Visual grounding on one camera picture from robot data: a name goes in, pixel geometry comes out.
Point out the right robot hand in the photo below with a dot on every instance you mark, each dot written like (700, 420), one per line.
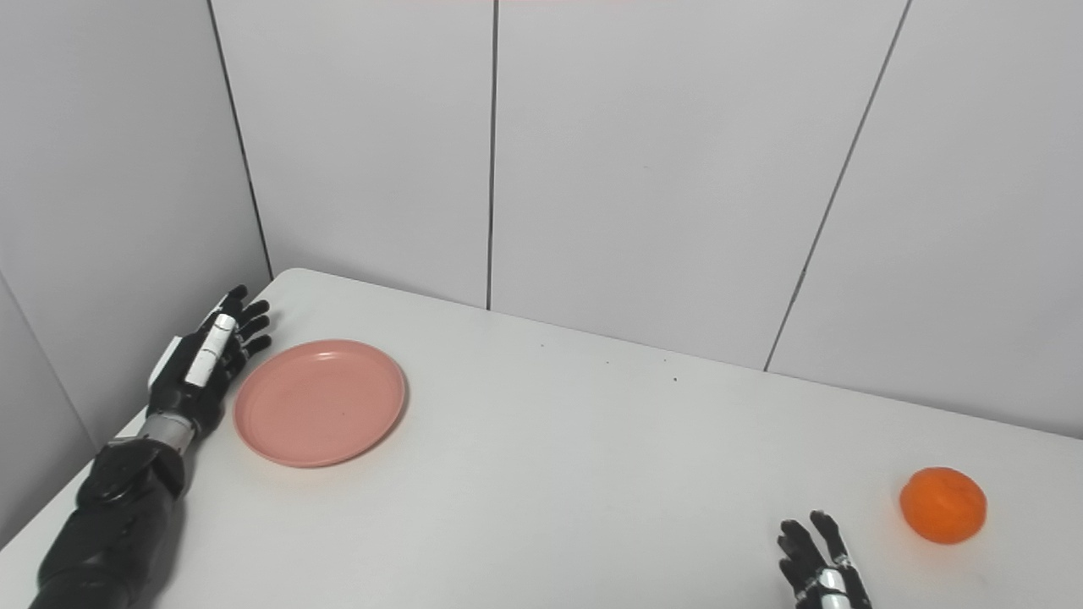
(821, 567)

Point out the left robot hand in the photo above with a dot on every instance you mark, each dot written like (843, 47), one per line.
(203, 359)

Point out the pink plate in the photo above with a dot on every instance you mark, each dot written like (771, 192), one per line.
(320, 403)

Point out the orange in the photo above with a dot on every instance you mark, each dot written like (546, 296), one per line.
(942, 505)

